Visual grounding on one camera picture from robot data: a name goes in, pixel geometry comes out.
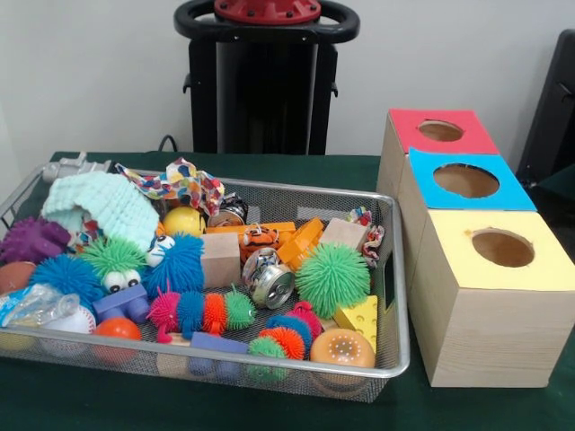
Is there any colourful polka dot cloth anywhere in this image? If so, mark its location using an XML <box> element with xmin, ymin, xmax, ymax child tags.
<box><xmin>115</xmin><ymin>156</ymin><xmax>226</xmax><ymax>216</ymax></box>

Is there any blue spiky ball with eyes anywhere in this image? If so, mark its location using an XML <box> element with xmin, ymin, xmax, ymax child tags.
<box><xmin>143</xmin><ymin>233</ymin><xmax>206</xmax><ymax>300</ymax></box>

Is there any mint green cloth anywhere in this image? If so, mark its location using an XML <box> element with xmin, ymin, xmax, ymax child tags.
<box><xmin>42</xmin><ymin>172</ymin><xmax>161</xmax><ymax>252</ymax></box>

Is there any purple spiky ball with eyes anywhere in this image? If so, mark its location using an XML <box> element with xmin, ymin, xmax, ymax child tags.
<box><xmin>0</xmin><ymin>217</ymin><xmax>72</xmax><ymax>266</ymax></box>

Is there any wooden box with three holes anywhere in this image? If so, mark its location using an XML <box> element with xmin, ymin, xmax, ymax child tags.
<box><xmin>376</xmin><ymin>108</ymin><xmax>575</xmax><ymax>388</ymax></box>

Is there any crushed silver drink can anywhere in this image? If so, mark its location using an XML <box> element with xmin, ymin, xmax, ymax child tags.
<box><xmin>241</xmin><ymin>247</ymin><xmax>296</xmax><ymax>310</ymax></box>

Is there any plain green spiky ball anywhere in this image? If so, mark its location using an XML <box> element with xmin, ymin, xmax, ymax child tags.
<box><xmin>295</xmin><ymin>242</ymin><xmax>372</xmax><ymax>320</ymax></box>

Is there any plain wooden rectangular block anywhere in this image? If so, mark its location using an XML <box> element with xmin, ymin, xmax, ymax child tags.
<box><xmin>200</xmin><ymin>232</ymin><xmax>242</xmax><ymax>288</ymax></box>

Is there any yellow toy cheese wedge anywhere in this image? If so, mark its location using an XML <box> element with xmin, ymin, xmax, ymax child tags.
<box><xmin>332</xmin><ymin>295</ymin><xmax>379</xmax><ymax>354</ymax></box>

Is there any toy burger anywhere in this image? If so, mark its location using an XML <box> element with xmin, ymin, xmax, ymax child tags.
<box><xmin>310</xmin><ymin>328</ymin><xmax>376</xmax><ymax>385</ymax></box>

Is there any green spiky ball with eyes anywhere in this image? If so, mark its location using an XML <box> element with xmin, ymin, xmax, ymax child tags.
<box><xmin>80</xmin><ymin>237</ymin><xmax>150</xmax><ymax>291</ymax></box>

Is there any plain blue spiky ball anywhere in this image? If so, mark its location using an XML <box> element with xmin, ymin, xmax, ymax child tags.
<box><xmin>30</xmin><ymin>254</ymin><xmax>105</xmax><ymax>306</ymax></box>

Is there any dark green table cloth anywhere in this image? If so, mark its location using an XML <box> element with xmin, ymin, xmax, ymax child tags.
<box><xmin>0</xmin><ymin>151</ymin><xmax>575</xmax><ymax>431</ymax></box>

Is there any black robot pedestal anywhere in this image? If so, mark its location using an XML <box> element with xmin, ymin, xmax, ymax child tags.
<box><xmin>173</xmin><ymin>0</ymin><xmax>360</xmax><ymax>156</ymax></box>

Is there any wire mesh bin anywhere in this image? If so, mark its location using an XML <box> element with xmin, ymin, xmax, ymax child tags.
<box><xmin>0</xmin><ymin>162</ymin><xmax>411</xmax><ymax>404</ymax></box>

